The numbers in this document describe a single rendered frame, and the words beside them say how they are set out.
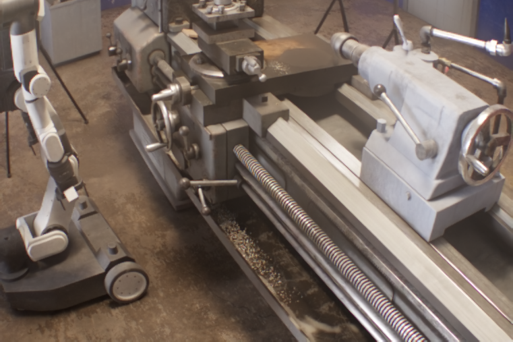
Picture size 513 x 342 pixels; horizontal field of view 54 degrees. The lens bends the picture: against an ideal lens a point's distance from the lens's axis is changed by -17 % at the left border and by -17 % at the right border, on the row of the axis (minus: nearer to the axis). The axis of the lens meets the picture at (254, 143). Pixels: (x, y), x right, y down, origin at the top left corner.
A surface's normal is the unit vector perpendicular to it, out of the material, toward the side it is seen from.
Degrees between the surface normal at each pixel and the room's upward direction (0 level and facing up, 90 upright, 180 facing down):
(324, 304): 0
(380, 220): 36
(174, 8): 90
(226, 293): 0
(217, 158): 90
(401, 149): 66
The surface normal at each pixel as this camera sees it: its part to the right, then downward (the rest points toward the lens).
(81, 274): 0.01, -0.85
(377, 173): -0.89, 0.22
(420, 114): -0.86, 0.01
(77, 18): 0.54, 0.44
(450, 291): -0.51, -0.56
